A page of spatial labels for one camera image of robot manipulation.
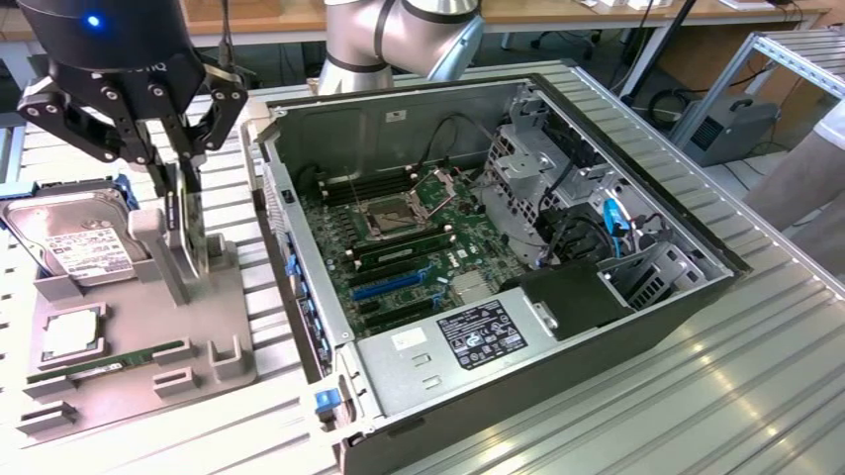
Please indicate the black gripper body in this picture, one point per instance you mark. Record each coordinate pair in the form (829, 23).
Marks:
(118, 59)

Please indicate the graphics card with metal bracket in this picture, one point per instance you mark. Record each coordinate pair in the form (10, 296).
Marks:
(184, 232)

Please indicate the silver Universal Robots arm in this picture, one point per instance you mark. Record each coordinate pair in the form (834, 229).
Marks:
(369, 29)

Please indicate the blue plastic disk caddy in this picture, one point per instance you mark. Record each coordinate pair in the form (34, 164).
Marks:
(126, 193)

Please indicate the silver hard disk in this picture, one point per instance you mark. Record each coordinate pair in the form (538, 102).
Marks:
(72, 232)

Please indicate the CPU socket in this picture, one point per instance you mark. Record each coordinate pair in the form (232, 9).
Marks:
(389, 218)

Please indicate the metal socket cover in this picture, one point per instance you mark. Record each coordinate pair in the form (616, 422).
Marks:
(435, 190)

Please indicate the green RAM stick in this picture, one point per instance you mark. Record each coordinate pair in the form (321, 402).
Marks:
(401, 254)
(98, 367)

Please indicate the grey parts rack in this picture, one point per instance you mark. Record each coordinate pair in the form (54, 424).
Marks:
(132, 326)

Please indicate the long black expansion slot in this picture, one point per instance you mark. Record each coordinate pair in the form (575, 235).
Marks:
(396, 310)
(385, 275)
(400, 321)

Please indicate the silver CPU chip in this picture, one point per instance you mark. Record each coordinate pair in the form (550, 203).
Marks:
(69, 336)

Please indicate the long blue expansion slot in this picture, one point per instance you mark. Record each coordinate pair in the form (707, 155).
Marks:
(389, 288)

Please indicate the short black expansion slot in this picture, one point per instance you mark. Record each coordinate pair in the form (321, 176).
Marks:
(371, 308)

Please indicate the green motherboard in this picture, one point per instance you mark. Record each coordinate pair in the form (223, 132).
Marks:
(462, 247)

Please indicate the metal disk bay cage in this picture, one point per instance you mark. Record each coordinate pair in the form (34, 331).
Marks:
(520, 168)

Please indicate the black office chair base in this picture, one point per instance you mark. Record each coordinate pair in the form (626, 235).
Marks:
(544, 38)

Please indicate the small silver chipset heatsink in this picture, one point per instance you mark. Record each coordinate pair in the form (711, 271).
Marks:
(470, 287)

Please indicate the grey power supply unit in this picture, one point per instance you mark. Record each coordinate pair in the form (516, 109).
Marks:
(408, 366)

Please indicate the blue case latch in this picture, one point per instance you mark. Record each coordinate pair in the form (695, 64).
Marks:
(325, 401)

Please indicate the black plastic air shroud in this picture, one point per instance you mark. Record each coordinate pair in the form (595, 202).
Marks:
(567, 297)

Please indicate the perforated metal disk bay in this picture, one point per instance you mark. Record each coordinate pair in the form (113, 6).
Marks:
(659, 282)

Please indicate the open black PC case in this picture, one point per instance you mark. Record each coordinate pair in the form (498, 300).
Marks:
(594, 366)

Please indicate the grey equipment box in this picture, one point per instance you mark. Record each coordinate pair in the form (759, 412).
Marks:
(739, 128)

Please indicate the person in beige clothes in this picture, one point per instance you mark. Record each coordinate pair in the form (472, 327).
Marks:
(805, 173)

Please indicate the aluminium frame shelf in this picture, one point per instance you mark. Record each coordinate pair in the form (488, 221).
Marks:
(798, 57)

